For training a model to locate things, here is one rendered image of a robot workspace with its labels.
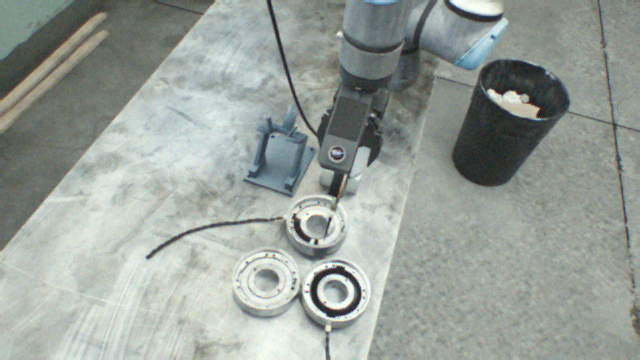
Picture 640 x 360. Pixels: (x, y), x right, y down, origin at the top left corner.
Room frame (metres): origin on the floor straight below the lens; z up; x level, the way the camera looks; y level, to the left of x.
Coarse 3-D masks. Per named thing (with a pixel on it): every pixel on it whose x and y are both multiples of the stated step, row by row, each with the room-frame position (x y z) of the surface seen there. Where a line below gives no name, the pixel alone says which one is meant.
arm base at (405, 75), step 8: (416, 48) 0.89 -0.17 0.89; (400, 56) 0.87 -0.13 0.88; (408, 56) 0.88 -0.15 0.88; (416, 56) 0.90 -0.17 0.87; (400, 64) 0.87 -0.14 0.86; (408, 64) 0.88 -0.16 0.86; (416, 64) 0.89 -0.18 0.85; (400, 72) 0.86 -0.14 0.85; (408, 72) 0.88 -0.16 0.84; (416, 72) 0.89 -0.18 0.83; (392, 80) 0.85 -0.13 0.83; (400, 80) 0.86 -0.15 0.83; (408, 80) 0.87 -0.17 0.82; (416, 80) 0.89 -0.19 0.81; (384, 88) 0.85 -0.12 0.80; (392, 88) 0.85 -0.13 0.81; (400, 88) 0.86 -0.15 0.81
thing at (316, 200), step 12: (300, 204) 0.48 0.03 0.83; (312, 204) 0.48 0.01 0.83; (324, 204) 0.49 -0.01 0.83; (288, 216) 0.44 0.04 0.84; (312, 216) 0.46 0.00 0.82; (324, 216) 0.46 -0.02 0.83; (288, 228) 0.42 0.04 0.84; (300, 240) 0.40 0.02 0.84; (336, 240) 0.42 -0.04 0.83; (312, 252) 0.39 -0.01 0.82; (324, 252) 0.40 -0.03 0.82
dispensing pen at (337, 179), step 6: (336, 174) 0.46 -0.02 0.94; (336, 180) 0.46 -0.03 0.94; (342, 180) 0.46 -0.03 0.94; (330, 186) 0.45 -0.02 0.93; (336, 186) 0.45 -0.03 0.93; (330, 192) 0.45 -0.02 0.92; (336, 192) 0.45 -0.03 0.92; (336, 198) 0.45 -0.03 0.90; (336, 204) 0.45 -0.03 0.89; (330, 210) 0.44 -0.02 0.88; (330, 216) 0.43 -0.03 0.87; (330, 222) 0.43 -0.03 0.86; (324, 240) 0.41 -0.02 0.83
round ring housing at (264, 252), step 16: (256, 256) 0.37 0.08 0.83; (272, 256) 0.37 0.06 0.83; (288, 256) 0.37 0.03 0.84; (240, 272) 0.34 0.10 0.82; (256, 272) 0.34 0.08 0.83; (272, 272) 0.35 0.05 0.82; (240, 288) 0.31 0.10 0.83; (256, 288) 0.31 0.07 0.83; (240, 304) 0.29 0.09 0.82; (256, 304) 0.29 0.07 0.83; (272, 304) 0.29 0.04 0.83; (288, 304) 0.29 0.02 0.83
